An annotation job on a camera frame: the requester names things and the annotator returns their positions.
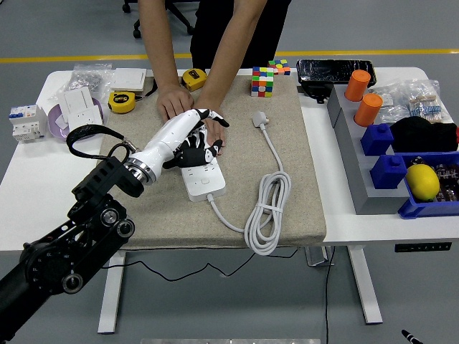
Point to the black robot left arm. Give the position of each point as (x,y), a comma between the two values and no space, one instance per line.
(71,251)

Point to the black table control panel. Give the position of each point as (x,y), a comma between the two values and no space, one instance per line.
(423,247)

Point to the white table leg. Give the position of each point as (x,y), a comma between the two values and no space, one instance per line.
(109,304)
(365,286)

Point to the black plug adapter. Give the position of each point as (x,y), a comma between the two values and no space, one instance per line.
(188,156)

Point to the white circuit breaker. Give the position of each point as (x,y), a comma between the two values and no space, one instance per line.
(27,123)

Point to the person's right forearm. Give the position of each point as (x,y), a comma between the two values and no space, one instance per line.
(157,43)

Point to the purple bowl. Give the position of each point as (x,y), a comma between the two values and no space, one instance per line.
(57,132)

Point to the grey box under table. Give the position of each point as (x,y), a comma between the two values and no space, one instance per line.
(315,256)

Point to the blue block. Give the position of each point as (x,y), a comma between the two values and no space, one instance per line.
(387,173)
(376,139)

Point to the small colourful puzzle cube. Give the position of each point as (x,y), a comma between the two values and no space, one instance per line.
(281,67)

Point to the black office chair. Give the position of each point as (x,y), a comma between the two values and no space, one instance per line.
(137,33)

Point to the clear plastic bag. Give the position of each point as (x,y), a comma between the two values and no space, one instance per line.
(392,107)

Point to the yellow tape measure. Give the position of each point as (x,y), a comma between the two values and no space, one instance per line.
(195,79)
(122,102)

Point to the person's torso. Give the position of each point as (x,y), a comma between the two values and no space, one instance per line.
(211,28)

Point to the clear bag of resistors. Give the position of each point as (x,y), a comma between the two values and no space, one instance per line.
(428,107)

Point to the grey-brown mat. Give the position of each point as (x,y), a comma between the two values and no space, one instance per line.
(172,222)

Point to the grey stepped block holder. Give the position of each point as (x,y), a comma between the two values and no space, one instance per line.
(373,200)

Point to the black cloth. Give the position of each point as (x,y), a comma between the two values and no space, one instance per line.
(423,136)

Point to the person's left forearm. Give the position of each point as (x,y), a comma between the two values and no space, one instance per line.
(233,46)

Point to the black-white robot right hand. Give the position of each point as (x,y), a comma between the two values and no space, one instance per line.
(409,337)

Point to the person's right hand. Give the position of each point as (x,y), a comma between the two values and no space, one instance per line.
(175,102)

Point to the black plastic-wrapped tray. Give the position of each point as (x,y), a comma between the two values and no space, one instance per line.
(322,70)

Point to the yellow lemon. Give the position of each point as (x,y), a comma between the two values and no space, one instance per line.
(423,182)

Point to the white wall socket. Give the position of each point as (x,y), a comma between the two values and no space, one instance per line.
(86,118)

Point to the clear bag of screws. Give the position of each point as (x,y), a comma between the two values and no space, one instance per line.
(89,77)

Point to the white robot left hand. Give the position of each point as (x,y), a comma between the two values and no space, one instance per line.
(168,136)

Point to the orange cylinder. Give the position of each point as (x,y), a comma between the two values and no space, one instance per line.
(369,111)
(358,86)

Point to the white switch panel stack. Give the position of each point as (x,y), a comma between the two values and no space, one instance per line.
(127,79)

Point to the person's left hand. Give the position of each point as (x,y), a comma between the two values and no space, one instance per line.
(217,132)

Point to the large colourful puzzle cube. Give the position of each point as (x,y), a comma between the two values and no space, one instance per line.
(262,84)

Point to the blue storage bin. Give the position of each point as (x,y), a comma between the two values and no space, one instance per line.
(430,209)

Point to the white power strip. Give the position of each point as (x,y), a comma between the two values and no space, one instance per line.
(206,186)

